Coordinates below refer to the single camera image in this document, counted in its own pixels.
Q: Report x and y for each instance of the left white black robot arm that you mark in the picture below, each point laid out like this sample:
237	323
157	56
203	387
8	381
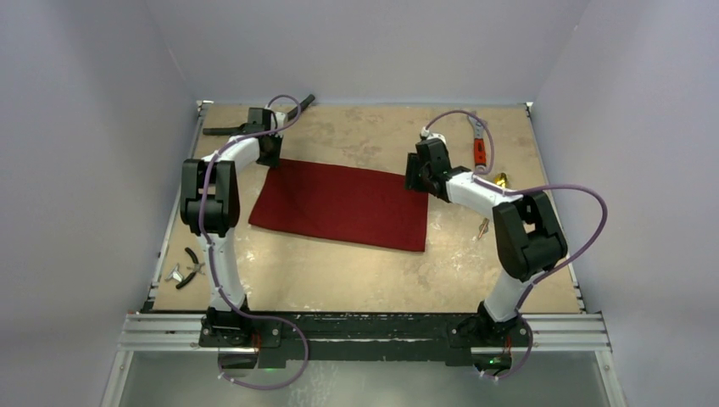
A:
210	204

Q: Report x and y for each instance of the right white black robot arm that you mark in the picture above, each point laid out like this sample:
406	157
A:
528	237

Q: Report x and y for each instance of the gold fork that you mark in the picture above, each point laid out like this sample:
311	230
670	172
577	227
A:
483	228

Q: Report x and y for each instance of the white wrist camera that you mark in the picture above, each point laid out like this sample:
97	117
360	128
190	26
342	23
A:
280	121
427	134

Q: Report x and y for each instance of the aluminium rail frame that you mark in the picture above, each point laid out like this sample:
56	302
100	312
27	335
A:
568	361

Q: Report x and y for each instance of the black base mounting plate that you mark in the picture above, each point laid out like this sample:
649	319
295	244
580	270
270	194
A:
456	339

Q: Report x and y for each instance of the adjustable wrench red handle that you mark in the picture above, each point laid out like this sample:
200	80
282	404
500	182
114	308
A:
479	149

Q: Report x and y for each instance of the black foam tube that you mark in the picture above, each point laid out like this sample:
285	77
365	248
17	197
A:
292	115

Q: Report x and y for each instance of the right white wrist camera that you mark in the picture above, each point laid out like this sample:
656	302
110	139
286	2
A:
427	134

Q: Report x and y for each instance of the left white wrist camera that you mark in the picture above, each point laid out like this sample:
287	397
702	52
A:
280	121

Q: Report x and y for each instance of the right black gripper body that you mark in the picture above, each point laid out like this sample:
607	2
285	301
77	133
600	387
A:
414	177

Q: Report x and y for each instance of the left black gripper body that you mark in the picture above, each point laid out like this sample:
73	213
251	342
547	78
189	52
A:
272	159

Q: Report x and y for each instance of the dark red cloth napkin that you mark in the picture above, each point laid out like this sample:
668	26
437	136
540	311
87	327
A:
342	203

